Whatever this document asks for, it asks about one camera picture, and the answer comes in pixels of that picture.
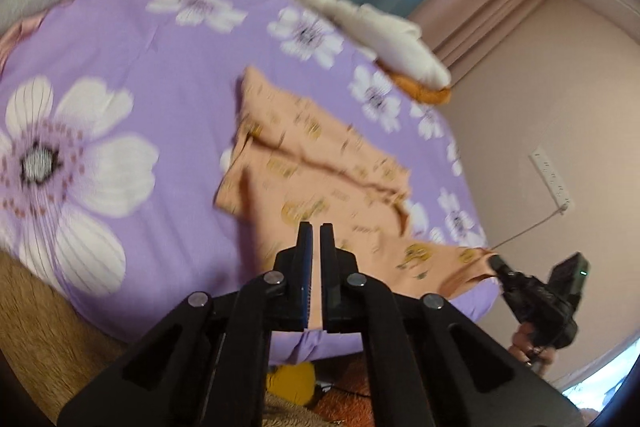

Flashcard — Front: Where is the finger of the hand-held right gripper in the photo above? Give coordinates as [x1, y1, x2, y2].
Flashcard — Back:
[487, 253, 527, 291]

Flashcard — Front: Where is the yellow plush toy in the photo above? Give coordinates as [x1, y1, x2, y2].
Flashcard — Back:
[266, 361, 317, 406]

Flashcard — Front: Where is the beige pleated curtain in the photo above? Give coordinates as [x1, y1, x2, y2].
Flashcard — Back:
[407, 0, 564, 86]

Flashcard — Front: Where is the orange cloth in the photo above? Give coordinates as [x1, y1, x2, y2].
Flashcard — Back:
[312, 353, 374, 427]

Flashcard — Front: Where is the purple floral bedsheet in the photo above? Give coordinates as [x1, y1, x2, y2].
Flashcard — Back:
[0, 0, 503, 365]

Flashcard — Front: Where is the white wall socket strip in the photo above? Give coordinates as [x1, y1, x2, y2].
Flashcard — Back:
[531, 145, 576, 216]

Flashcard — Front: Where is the person's right hand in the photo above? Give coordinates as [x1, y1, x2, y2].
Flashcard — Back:
[507, 323, 559, 375]

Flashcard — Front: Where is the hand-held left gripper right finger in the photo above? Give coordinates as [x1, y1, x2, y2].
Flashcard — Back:
[319, 222, 587, 427]

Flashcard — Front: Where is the peach printed small garment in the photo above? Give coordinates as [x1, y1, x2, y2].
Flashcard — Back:
[214, 66, 501, 334]

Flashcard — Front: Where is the white power cable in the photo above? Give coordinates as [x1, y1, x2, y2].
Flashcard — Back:
[492, 203, 569, 254]

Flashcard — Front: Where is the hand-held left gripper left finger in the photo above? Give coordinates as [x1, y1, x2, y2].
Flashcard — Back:
[57, 222, 316, 427]

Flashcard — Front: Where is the brown fuzzy rug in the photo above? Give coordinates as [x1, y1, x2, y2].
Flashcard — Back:
[0, 249, 321, 427]

